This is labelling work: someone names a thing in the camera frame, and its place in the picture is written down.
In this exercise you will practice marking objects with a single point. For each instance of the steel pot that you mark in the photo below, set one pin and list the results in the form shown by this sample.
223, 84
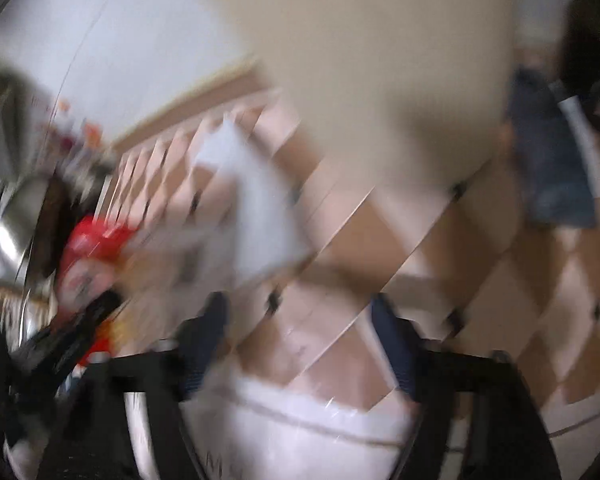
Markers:
30, 210

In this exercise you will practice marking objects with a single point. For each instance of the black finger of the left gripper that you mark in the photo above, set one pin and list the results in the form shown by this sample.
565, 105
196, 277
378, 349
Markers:
49, 356

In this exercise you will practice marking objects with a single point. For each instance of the white tissue paper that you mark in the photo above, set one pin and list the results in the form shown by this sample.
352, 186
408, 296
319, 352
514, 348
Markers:
240, 229

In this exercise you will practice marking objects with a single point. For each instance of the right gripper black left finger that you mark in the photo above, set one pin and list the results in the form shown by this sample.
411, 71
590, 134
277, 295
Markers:
93, 440

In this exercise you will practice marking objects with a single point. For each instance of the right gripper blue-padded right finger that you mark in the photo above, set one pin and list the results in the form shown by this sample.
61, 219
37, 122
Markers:
506, 437

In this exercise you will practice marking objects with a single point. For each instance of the checkered orange table cloth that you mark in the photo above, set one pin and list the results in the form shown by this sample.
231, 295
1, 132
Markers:
470, 271

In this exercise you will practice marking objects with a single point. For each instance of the red white sugar bag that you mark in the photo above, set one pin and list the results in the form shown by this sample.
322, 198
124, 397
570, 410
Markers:
90, 264

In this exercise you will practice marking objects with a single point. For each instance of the dark blue cloth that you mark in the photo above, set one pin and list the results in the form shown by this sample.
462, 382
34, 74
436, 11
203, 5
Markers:
553, 181

